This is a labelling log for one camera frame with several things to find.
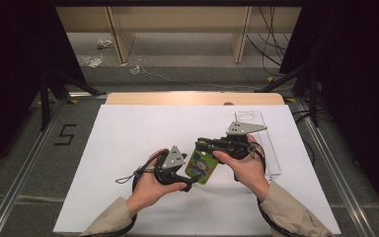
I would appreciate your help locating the clear crumpled plastic wrapper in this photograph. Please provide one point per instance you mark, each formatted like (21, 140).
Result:
(135, 69)

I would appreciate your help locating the person's left hand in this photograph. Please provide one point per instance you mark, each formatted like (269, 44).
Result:
(149, 192)

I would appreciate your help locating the black curtain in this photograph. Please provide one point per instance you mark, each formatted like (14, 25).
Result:
(10, 65)
(358, 82)

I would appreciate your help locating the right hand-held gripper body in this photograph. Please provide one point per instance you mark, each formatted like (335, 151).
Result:
(243, 128)

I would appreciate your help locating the clear plastic packaging tray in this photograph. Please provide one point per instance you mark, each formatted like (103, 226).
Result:
(272, 154)

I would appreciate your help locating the aluminium floor rail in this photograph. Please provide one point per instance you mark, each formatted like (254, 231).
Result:
(339, 184)
(23, 174)

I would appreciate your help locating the large crumpled plastic wrapper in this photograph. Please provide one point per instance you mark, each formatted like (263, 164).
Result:
(91, 61)

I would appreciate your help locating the black metal stand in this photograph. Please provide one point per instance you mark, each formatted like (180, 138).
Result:
(313, 98)
(44, 102)

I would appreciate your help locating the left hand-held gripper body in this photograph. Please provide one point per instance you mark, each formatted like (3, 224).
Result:
(174, 159)

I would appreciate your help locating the white paper sheet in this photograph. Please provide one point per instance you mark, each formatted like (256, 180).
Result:
(128, 131)

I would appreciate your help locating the person's right hand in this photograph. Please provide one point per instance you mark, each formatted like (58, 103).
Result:
(250, 174)

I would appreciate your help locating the light wooden shelf unit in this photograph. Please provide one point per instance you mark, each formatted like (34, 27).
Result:
(177, 19)

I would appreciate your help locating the green cartoon phone case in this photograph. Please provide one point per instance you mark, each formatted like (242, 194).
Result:
(201, 168)

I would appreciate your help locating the small crumpled plastic wrapper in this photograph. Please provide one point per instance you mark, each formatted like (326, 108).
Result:
(104, 43)

